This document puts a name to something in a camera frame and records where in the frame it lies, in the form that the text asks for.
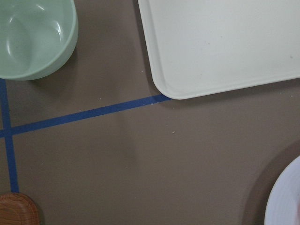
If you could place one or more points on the white round plate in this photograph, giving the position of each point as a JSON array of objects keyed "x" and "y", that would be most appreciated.
[{"x": 283, "y": 206}]

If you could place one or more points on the wooden cutting board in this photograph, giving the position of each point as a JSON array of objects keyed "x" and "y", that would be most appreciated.
[{"x": 18, "y": 209}]

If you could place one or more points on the cream bear tray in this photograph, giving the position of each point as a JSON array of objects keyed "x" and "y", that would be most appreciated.
[{"x": 202, "y": 47}]

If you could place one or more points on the green bowl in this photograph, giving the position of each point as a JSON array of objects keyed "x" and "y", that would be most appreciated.
[{"x": 37, "y": 37}]

